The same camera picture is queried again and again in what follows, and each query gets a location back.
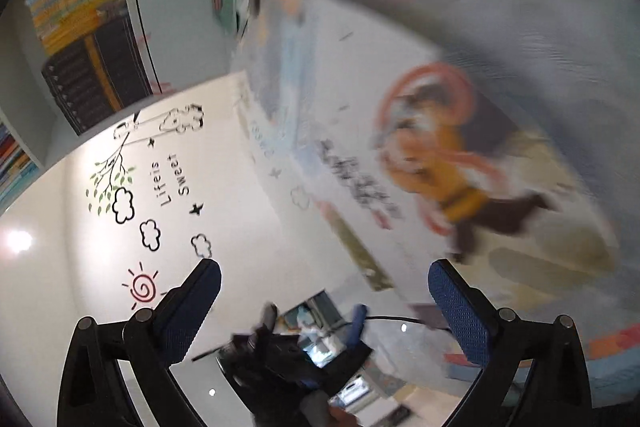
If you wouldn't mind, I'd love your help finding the row of black books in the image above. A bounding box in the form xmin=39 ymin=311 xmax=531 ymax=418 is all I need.
xmin=41 ymin=14 xmax=153 ymax=135

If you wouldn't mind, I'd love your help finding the white cartoon-cover book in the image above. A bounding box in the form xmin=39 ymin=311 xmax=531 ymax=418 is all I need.
xmin=235 ymin=0 xmax=621 ymax=308

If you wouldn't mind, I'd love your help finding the black cable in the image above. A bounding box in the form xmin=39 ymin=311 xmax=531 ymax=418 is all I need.
xmin=365 ymin=316 xmax=451 ymax=333

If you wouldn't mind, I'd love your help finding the lettering wall sticker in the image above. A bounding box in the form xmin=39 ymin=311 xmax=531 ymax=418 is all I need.
xmin=159 ymin=153 xmax=193 ymax=210

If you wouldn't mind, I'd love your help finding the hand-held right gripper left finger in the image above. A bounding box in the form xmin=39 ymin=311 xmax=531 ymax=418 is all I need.
xmin=56 ymin=258 xmax=222 ymax=427

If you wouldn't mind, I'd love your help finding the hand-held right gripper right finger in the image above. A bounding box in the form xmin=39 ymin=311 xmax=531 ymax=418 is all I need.
xmin=428 ymin=258 xmax=593 ymax=427

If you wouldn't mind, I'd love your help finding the sun wall sticker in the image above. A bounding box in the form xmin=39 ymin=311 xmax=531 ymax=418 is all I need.
xmin=121 ymin=263 xmax=168 ymax=310

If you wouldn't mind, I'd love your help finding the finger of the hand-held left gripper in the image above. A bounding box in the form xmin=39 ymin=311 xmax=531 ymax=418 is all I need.
xmin=345 ymin=304 xmax=369 ymax=350
xmin=250 ymin=302 xmax=279 ymax=344

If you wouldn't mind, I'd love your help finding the row of colourful books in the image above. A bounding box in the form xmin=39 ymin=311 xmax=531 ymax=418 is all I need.
xmin=0 ymin=122 xmax=41 ymax=208

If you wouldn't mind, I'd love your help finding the cloud wall sticker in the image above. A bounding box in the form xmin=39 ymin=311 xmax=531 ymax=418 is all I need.
xmin=140 ymin=221 xmax=162 ymax=252
xmin=112 ymin=188 xmax=137 ymax=224
xmin=191 ymin=234 xmax=213 ymax=259

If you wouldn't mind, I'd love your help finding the white bookshelf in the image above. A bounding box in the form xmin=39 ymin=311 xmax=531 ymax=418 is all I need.
xmin=0 ymin=0 xmax=166 ymax=212

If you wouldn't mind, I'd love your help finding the tree wall sticker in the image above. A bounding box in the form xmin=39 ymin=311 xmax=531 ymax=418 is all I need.
xmin=86 ymin=104 xmax=206 ymax=218

